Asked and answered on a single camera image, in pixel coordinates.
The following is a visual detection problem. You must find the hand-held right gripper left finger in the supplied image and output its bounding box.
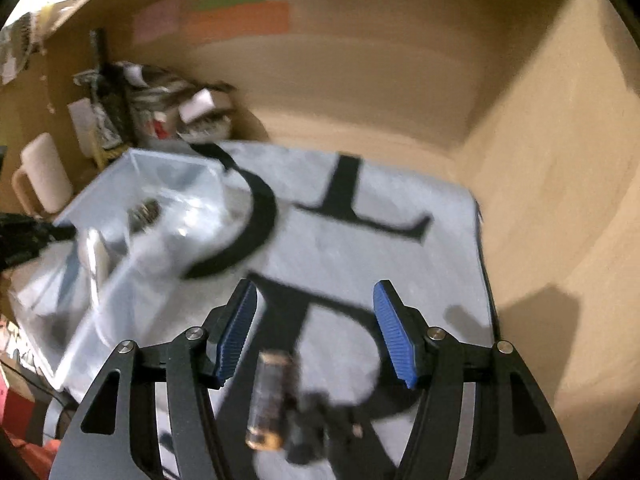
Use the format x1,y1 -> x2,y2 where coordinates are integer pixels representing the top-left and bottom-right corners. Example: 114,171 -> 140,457
47,279 -> 258,480

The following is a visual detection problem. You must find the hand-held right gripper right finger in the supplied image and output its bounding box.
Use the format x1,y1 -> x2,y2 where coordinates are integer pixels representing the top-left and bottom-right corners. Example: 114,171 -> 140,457
372,280 -> 581,480

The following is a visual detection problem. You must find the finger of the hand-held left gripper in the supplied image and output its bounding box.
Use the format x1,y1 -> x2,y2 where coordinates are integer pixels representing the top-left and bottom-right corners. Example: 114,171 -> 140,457
0,214 -> 76,272

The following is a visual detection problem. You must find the black and gold battery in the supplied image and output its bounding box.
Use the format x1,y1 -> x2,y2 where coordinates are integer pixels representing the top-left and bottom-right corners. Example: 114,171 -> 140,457
245,350 -> 296,451

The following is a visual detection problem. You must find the small black object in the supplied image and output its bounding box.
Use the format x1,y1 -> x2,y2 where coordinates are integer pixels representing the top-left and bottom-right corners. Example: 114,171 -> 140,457
285,390 -> 363,466

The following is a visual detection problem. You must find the clear plastic bin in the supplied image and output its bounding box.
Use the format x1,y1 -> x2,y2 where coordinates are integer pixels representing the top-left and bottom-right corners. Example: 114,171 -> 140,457
7,147 -> 238,391

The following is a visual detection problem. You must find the grey printed mat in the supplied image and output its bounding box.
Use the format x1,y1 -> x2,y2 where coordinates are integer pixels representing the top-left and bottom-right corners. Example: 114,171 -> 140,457
45,140 -> 501,480

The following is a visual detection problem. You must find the white paper sheet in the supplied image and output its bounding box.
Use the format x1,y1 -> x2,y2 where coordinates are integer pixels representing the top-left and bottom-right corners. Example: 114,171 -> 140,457
67,99 -> 98,158

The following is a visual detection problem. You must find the dark wine bottle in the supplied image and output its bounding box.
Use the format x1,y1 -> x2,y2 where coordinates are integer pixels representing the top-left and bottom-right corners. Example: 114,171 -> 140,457
89,30 -> 132,161

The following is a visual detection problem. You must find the stack of booklets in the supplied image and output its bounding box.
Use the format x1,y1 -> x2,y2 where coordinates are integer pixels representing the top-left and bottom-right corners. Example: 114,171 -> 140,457
127,67 -> 201,106

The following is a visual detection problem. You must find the white bowl of stones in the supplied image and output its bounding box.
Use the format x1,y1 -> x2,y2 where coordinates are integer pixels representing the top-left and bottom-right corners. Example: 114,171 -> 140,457
177,115 -> 233,142

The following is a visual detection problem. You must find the small white box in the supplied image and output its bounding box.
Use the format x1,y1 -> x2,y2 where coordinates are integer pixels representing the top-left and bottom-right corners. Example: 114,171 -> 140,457
177,89 -> 218,123

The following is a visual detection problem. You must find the pink paper note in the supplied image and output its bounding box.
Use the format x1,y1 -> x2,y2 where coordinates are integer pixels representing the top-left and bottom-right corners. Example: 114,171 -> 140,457
132,0 -> 183,43

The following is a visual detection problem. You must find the orange paper note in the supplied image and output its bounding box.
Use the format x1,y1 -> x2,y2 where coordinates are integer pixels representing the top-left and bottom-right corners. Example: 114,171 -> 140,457
182,2 -> 291,43

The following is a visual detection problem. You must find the green paper note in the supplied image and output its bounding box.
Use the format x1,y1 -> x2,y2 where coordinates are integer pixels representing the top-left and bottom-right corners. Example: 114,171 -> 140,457
192,0 -> 264,11

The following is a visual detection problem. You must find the pink mug with handle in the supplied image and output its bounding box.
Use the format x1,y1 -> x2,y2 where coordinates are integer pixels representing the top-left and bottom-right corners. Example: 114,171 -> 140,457
11,132 -> 75,216

